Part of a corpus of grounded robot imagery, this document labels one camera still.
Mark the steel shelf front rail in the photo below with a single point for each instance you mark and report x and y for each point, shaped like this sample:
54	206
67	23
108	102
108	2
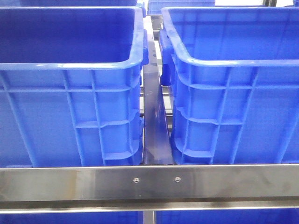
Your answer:
133	188

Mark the blue crate rear left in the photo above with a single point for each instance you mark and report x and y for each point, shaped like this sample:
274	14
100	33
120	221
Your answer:
97	3

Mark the steel shelf centre divider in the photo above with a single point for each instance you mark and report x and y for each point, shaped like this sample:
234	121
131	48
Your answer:
156	139

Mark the blue crate front right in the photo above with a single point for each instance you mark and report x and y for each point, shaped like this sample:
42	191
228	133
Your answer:
234	78

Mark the blue crate rear middle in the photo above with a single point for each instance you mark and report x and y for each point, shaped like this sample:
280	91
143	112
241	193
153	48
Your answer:
155	6

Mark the blue crate front left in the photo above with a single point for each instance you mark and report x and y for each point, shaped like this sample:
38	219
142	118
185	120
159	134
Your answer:
70	86

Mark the blue crate lower left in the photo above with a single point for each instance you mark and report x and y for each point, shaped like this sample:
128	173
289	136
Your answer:
73	218

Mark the blue crate lower right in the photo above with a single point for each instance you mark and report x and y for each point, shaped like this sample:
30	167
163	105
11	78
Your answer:
254	216

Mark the blue crate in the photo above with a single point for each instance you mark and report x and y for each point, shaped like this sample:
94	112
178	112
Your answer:
254	216
97	3
234	78
73	218
70	86
155	6

